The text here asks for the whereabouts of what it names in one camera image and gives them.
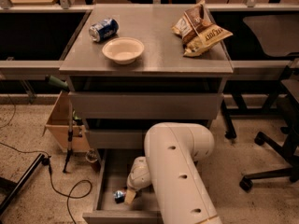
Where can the wooden box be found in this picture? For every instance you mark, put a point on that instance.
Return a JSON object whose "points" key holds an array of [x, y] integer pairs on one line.
{"points": [[58, 125]]}

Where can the black office chair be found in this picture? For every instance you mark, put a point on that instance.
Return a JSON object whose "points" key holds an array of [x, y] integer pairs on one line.
{"points": [[288, 107]]}

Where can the black tripod stick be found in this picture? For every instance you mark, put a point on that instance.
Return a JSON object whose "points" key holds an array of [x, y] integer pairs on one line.
{"points": [[69, 138]]}

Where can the redbull can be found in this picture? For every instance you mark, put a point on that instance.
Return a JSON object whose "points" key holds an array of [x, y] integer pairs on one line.
{"points": [[119, 195]]}

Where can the grey drawer cabinet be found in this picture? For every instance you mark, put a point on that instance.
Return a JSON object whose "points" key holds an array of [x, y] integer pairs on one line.
{"points": [[162, 68]]}

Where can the brown chip bag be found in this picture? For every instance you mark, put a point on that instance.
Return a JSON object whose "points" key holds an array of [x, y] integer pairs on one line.
{"points": [[192, 23]]}

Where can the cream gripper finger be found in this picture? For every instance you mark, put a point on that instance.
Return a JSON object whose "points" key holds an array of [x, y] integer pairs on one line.
{"points": [[130, 196]]}

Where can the clear glass jar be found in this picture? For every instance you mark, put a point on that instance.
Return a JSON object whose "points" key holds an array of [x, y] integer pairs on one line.
{"points": [[92, 159]]}

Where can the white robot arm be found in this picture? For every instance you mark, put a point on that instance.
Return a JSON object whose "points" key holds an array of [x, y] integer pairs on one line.
{"points": [[171, 151]]}

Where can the black stand leg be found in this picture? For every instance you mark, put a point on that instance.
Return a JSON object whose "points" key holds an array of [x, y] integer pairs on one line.
{"points": [[10, 188]]}

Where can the green handled tool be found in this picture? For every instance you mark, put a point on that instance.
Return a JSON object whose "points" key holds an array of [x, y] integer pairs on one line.
{"points": [[54, 81]]}

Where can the white bowl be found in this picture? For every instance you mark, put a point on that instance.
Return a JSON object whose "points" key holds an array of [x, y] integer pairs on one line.
{"points": [[123, 50]]}

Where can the grey middle drawer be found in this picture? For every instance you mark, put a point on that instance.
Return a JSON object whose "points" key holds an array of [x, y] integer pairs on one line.
{"points": [[115, 139]]}

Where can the yellow chip bag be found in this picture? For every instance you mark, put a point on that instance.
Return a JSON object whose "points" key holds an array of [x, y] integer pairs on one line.
{"points": [[197, 42]]}

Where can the grey top drawer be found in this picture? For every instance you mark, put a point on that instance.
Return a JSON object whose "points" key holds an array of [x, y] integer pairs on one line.
{"points": [[105, 105]]}

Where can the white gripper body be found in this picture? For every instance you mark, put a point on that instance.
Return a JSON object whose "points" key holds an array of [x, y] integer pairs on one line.
{"points": [[135, 181]]}

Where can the blue pepsi can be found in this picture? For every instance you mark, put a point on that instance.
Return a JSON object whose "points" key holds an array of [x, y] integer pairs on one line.
{"points": [[103, 30]]}

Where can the grey drawer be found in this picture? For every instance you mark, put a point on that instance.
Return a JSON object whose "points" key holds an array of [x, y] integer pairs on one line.
{"points": [[115, 139], [115, 168], [105, 105]]}

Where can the grey bottom drawer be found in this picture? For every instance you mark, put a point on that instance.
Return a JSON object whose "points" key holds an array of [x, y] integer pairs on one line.
{"points": [[115, 168]]}

